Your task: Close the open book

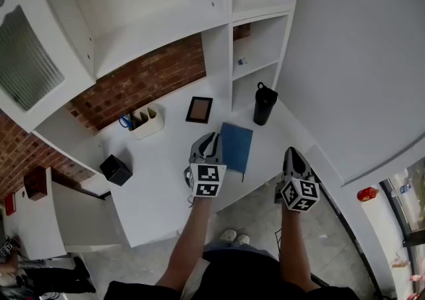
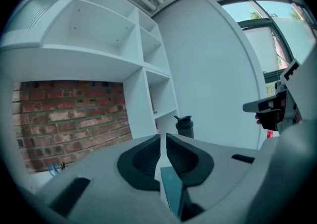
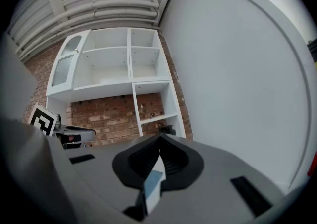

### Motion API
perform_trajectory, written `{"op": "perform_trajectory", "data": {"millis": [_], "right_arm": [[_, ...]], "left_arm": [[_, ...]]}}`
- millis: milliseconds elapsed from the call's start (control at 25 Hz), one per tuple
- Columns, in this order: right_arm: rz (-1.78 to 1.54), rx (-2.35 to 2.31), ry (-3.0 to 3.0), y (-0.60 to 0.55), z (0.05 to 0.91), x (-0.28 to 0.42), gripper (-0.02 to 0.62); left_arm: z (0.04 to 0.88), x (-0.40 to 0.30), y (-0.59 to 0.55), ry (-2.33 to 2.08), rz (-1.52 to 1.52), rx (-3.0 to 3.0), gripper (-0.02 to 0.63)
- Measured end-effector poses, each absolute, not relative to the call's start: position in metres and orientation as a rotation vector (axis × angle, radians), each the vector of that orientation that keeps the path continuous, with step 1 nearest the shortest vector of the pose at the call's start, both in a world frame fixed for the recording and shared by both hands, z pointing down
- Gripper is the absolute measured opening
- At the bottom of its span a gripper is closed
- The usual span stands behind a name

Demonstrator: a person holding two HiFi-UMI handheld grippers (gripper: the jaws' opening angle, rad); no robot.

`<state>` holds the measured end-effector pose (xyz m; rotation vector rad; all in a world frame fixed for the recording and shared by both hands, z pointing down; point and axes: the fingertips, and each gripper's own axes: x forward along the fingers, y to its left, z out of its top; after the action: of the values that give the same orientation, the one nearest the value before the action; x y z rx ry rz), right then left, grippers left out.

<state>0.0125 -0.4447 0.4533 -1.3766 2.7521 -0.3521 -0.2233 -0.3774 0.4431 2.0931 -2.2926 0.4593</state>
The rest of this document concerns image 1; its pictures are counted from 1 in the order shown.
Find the person's dark clothing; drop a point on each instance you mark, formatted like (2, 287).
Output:
(239, 278)

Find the person's right forearm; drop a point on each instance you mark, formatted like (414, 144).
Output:
(295, 245)

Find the blue book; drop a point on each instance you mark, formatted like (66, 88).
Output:
(236, 146)

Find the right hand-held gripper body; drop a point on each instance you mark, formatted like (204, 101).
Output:
(300, 194)

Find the ribbed glass cabinet door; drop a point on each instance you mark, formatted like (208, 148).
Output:
(26, 59)

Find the red box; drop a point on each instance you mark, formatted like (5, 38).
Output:
(10, 204)

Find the brown wooden box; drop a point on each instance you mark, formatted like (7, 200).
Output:
(34, 182)

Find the person's left forearm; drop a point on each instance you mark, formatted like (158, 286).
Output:
(189, 242)

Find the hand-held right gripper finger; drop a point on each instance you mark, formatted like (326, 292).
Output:
(301, 162)
(288, 159)

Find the blue binder clip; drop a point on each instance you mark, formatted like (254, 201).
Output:
(242, 62)

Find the white pen holder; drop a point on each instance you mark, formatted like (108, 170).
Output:
(151, 126)

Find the black picture frame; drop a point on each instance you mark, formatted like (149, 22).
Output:
(199, 109)

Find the dark pen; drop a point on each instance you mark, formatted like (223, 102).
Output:
(133, 120)

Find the blue scissors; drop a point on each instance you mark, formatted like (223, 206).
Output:
(125, 121)

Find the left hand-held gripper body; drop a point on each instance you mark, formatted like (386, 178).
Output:
(206, 180)

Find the white shelf unit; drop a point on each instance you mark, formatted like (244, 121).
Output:
(149, 10)

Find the person's white shoe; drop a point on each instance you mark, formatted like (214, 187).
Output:
(228, 235)
(242, 239)

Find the black tumbler bottle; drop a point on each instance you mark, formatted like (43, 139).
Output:
(264, 106)

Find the black cube box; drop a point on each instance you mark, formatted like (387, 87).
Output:
(115, 171)

